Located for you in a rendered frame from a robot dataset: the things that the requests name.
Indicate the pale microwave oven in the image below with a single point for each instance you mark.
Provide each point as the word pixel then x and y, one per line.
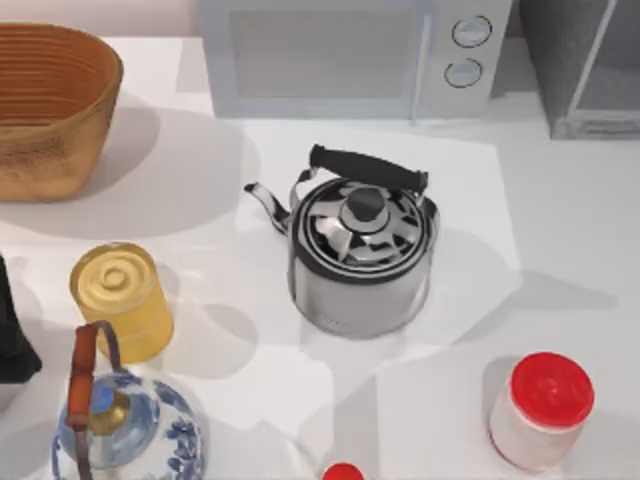
pixel 320 60

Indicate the yellow can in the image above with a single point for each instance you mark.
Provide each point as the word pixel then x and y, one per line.
pixel 125 300

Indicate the microwave knob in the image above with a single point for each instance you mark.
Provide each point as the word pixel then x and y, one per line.
pixel 463 73
pixel 472 29

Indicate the red round lid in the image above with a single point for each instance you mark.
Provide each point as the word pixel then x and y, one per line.
pixel 342 472

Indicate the blue and white teapot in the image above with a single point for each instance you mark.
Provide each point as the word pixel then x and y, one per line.
pixel 130 430

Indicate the red-lidded white jar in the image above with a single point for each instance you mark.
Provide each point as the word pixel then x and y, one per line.
pixel 542 415

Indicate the brown woven basket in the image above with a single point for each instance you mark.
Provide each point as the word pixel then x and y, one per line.
pixel 55 115

